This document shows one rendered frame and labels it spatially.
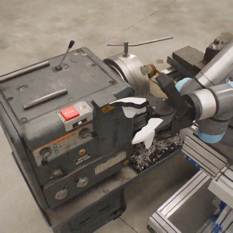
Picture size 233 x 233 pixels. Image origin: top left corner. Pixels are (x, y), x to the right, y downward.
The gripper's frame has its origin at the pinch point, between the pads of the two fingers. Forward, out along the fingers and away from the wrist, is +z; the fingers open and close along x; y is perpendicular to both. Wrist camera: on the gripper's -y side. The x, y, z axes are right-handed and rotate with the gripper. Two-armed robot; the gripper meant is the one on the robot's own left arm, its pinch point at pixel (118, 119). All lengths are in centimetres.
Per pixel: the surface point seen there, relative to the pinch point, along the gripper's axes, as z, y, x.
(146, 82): -38, 35, 64
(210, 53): -92, 38, 84
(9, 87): 29, 23, 68
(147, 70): -40, 31, 69
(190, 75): -85, 56, 92
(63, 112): 9, 26, 43
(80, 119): 2.8, 29.0, 40.2
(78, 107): 2, 27, 45
